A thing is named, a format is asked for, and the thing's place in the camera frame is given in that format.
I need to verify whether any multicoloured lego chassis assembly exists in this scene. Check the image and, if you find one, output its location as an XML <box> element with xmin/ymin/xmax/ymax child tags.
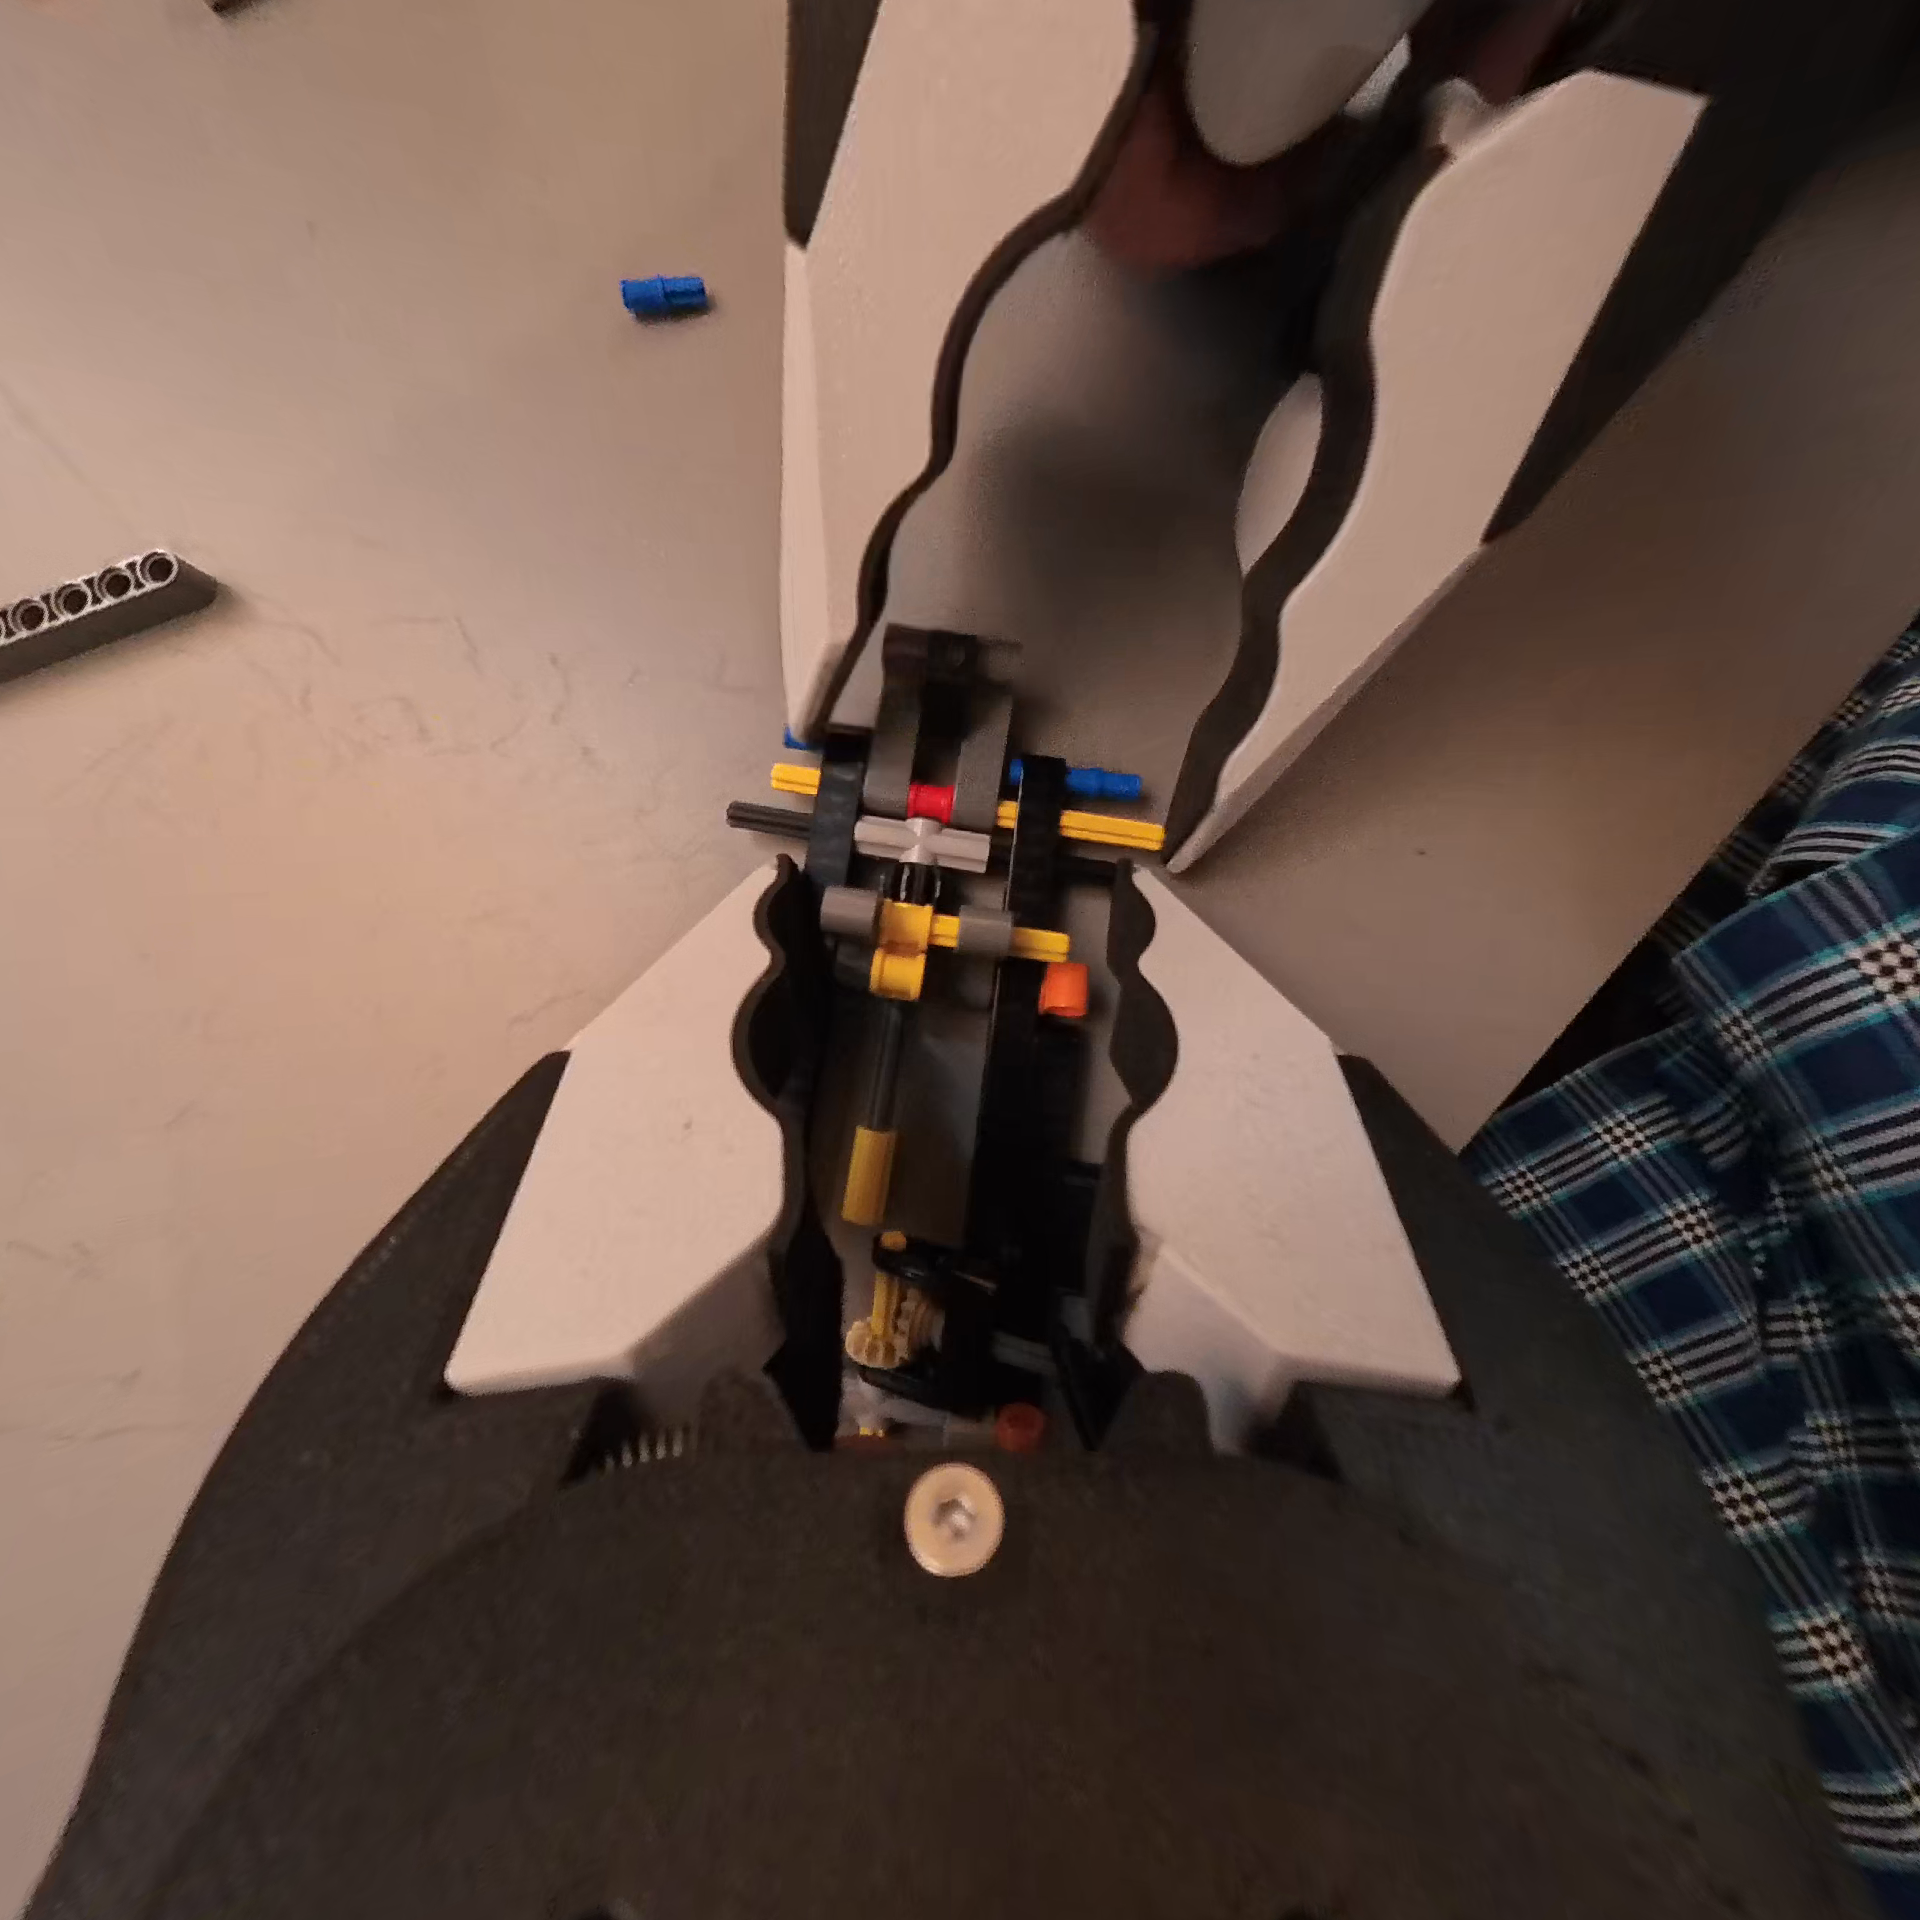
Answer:
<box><xmin>725</xmin><ymin>626</ymin><xmax>1170</xmax><ymax>1455</ymax></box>

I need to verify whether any grey lego beam with holes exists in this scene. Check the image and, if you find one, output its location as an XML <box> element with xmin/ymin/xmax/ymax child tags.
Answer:
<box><xmin>0</xmin><ymin>546</ymin><xmax>221</xmax><ymax>689</ymax></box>

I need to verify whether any blue plaid shirt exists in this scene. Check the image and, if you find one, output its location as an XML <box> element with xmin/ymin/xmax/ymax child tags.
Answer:
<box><xmin>1461</xmin><ymin>623</ymin><xmax>1920</xmax><ymax>1879</ymax></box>

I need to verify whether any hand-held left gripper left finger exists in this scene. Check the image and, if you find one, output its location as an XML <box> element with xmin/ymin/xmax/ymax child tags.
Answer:
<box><xmin>443</xmin><ymin>859</ymin><xmax>846</xmax><ymax>1453</ymax></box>

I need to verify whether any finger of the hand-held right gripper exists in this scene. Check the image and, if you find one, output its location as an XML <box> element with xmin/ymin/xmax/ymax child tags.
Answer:
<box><xmin>775</xmin><ymin>0</ymin><xmax>1159</xmax><ymax>745</ymax></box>
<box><xmin>1164</xmin><ymin>69</ymin><xmax>1715</xmax><ymax>879</ymax></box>

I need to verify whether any person's right hand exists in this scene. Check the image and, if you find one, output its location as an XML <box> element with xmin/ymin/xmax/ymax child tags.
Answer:
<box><xmin>1091</xmin><ymin>5</ymin><xmax>1571</xmax><ymax>277</ymax></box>

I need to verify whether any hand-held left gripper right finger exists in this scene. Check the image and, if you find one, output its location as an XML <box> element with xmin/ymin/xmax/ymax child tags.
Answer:
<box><xmin>1054</xmin><ymin>863</ymin><xmax>1461</xmax><ymax>1447</ymax></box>

